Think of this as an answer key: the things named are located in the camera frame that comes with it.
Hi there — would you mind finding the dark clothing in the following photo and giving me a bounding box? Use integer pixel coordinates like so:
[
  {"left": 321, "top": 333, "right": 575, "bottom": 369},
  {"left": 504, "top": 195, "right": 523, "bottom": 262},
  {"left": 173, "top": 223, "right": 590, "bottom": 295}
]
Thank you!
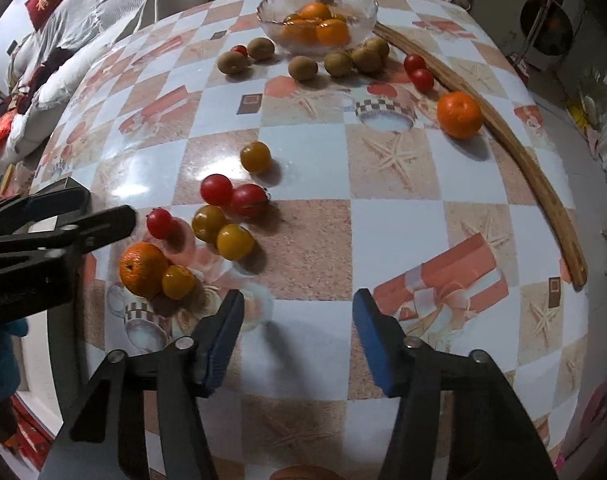
[{"left": 31, "top": 47, "right": 80, "bottom": 107}]

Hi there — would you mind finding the kiwi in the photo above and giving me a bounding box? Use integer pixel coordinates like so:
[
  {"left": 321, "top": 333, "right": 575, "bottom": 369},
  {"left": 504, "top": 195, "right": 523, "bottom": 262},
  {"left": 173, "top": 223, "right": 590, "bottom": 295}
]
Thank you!
[
  {"left": 324, "top": 51, "right": 353, "bottom": 77},
  {"left": 217, "top": 51, "right": 249, "bottom": 76},
  {"left": 352, "top": 47, "right": 384, "bottom": 73},
  {"left": 288, "top": 55, "right": 318, "bottom": 82},
  {"left": 366, "top": 36, "right": 390, "bottom": 61},
  {"left": 247, "top": 37, "right": 275, "bottom": 61}
]

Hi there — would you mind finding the clear glass bowl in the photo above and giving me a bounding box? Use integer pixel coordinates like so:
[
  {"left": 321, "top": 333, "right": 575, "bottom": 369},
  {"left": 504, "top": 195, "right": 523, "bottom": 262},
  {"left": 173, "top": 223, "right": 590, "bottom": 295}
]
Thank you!
[{"left": 256, "top": 0, "right": 379, "bottom": 56}]

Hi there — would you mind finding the yellow cherry tomato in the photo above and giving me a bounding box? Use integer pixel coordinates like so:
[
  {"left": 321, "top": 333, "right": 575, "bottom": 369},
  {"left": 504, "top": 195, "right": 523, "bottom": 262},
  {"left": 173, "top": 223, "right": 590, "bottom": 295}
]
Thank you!
[
  {"left": 240, "top": 141, "right": 272, "bottom": 173},
  {"left": 192, "top": 205, "right": 228, "bottom": 243},
  {"left": 216, "top": 224, "right": 256, "bottom": 261}
]

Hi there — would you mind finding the person's left forearm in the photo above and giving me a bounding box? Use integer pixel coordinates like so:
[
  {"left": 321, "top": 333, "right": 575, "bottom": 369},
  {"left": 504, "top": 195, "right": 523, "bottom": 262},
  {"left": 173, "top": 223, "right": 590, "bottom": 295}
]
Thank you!
[{"left": 0, "top": 319, "right": 30, "bottom": 403}]

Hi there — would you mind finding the small orange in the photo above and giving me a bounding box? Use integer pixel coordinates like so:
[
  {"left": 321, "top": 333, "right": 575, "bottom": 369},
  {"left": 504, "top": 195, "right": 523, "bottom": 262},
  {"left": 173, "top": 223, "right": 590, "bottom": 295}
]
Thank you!
[{"left": 162, "top": 265, "right": 197, "bottom": 300}]

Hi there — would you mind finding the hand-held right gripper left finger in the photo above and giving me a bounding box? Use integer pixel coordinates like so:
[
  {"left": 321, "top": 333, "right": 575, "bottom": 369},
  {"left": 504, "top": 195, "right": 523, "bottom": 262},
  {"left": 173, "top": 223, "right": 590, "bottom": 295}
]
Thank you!
[{"left": 38, "top": 289, "right": 246, "bottom": 480}]

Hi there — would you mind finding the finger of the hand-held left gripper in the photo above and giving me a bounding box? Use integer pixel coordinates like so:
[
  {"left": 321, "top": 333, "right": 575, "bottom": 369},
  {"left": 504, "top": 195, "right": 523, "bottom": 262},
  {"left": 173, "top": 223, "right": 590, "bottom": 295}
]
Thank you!
[
  {"left": 0, "top": 204, "right": 137, "bottom": 262},
  {"left": 0, "top": 177, "right": 90, "bottom": 237}
]

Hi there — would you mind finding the grey quilted blanket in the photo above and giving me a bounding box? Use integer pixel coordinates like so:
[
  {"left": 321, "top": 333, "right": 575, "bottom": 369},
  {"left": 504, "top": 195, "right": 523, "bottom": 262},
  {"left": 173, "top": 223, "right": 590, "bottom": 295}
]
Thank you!
[{"left": 4, "top": 0, "right": 209, "bottom": 161}]

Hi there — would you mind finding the long wooden strip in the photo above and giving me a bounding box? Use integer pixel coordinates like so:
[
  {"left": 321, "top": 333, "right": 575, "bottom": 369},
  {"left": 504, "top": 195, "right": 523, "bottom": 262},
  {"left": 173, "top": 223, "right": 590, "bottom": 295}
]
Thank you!
[{"left": 372, "top": 21, "right": 589, "bottom": 287}]

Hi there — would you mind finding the round black appliance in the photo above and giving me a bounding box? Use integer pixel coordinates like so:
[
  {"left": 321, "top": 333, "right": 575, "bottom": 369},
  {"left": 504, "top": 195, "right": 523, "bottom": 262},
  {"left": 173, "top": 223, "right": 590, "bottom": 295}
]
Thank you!
[{"left": 519, "top": 0, "right": 575, "bottom": 57}]

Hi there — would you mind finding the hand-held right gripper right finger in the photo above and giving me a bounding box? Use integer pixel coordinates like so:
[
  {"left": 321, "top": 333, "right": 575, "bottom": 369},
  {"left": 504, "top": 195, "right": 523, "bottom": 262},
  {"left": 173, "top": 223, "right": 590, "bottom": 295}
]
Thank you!
[{"left": 352, "top": 288, "right": 559, "bottom": 480}]

